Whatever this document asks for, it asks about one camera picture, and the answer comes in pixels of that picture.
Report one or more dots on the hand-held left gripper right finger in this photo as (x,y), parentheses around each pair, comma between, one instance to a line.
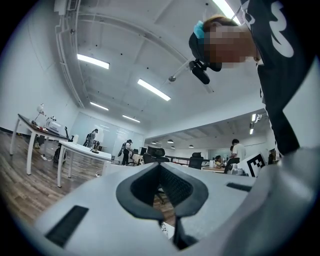
(220,190)

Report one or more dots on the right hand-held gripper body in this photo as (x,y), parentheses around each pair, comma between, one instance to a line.
(256,163)

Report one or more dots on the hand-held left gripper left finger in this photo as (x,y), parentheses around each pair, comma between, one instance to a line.
(100,212)

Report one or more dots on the floral black white cushion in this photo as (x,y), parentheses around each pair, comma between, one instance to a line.
(167,228)

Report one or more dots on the wooden desk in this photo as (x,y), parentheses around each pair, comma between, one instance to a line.
(212,169)

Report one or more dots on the white jug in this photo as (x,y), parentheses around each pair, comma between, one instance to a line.
(212,163)

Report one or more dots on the white table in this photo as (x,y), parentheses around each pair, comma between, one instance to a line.
(85,150)

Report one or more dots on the black bag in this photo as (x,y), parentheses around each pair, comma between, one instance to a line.
(60,155)

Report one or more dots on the table lamp with white shade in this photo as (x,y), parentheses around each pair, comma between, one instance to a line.
(100,135)

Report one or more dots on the white cup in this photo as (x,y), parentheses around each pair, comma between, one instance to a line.
(75,138)

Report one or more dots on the white power strip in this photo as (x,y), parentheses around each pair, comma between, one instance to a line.
(44,157)

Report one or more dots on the black articulated stand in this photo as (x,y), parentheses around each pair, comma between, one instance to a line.
(67,132)

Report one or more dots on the white printer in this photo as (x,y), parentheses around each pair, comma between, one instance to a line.
(53,125)

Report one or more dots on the ceiling strip light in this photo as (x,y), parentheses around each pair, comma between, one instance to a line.
(226,8)
(99,106)
(131,118)
(153,89)
(93,61)

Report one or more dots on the dark-top white-legged desk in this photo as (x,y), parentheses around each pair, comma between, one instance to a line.
(40,131)

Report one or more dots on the person's head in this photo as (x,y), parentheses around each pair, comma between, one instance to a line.
(230,47)

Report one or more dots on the white desk lamp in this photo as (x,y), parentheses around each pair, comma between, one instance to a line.
(40,108)

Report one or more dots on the white ceiling pipes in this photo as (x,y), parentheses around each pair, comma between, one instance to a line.
(63,55)

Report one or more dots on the black head camera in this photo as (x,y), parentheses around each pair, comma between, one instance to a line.
(201,73)

